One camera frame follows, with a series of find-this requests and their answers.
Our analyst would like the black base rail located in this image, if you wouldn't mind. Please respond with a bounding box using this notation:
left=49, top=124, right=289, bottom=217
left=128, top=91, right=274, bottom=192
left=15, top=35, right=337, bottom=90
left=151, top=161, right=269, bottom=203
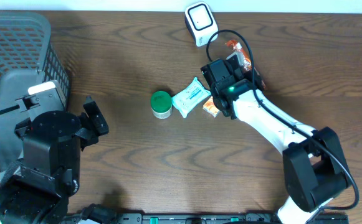
left=60, top=203, right=350, bottom=224

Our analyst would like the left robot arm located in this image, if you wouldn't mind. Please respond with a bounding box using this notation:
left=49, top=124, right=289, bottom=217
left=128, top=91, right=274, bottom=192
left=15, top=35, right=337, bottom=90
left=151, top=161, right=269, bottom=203
left=0, top=90, right=109, bottom=223

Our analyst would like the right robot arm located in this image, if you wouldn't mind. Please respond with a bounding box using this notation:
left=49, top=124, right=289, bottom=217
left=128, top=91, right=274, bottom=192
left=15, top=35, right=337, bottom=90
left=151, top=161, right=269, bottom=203
left=201, top=55, right=352, bottom=223

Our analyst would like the small orange carton box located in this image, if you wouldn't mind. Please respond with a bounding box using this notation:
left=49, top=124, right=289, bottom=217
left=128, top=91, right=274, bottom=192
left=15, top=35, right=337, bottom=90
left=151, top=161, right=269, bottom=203
left=202, top=96, right=221, bottom=118

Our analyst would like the light blue wipes pack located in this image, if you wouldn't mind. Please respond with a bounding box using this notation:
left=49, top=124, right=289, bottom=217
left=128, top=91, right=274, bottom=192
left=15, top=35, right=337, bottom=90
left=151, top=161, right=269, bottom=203
left=171, top=77, right=211, bottom=118

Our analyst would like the red Top snack bar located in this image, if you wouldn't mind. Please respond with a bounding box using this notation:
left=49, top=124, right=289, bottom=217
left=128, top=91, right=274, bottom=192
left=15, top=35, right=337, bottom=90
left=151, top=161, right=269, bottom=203
left=225, top=39, right=266, bottom=91

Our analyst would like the white barcode scanner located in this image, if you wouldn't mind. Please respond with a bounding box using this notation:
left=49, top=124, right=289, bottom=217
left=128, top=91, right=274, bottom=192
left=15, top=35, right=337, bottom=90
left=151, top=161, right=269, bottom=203
left=184, top=1, right=219, bottom=47

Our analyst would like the green lid jar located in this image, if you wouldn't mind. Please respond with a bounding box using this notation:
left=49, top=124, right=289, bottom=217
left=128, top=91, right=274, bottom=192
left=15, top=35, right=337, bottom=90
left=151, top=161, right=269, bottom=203
left=150, top=91, right=172, bottom=119

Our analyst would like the grey plastic mesh basket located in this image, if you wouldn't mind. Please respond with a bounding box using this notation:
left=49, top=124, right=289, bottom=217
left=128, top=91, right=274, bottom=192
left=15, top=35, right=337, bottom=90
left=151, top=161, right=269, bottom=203
left=0, top=11, right=70, bottom=180

